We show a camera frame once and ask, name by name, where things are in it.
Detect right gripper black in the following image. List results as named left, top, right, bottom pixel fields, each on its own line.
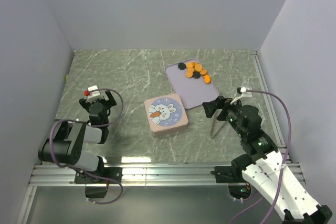
left=202, top=95, right=246, bottom=137

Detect metal tongs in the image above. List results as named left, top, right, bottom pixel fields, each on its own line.
left=209, top=114, right=225, bottom=138

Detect silver tin lid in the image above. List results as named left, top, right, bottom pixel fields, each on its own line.
left=144, top=93, right=189, bottom=130

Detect square cookie tin with liners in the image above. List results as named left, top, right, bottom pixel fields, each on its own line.
left=151, top=123, right=188, bottom=137

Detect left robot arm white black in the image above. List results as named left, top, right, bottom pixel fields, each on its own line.
left=38, top=86, right=119, bottom=183

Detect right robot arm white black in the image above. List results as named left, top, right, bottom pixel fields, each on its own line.
left=202, top=96, right=332, bottom=223

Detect lavender cookie tray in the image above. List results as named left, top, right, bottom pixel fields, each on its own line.
left=165, top=62, right=219, bottom=109

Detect black round cookie middle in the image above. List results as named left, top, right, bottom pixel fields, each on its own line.
left=192, top=71, right=201, bottom=79

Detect black round cookie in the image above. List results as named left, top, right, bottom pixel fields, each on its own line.
left=192, top=71, right=201, bottom=79
left=178, top=62, right=186, bottom=70

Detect orange round cookie top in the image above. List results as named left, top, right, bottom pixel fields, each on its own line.
left=186, top=62, right=193, bottom=68

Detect black round cookie top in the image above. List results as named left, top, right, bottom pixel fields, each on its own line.
left=178, top=62, right=186, bottom=70

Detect aluminium side rail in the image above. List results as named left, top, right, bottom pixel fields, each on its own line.
left=251, top=50, right=292, bottom=164

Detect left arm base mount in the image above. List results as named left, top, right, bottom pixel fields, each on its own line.
left=74, top=167, right=124, bottom=205

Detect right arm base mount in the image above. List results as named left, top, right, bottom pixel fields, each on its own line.
left=210, top=166, right=251, bottom=201

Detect aluminium front rail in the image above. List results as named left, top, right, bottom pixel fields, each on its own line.
left=28, top=163, right=307, bottom=187

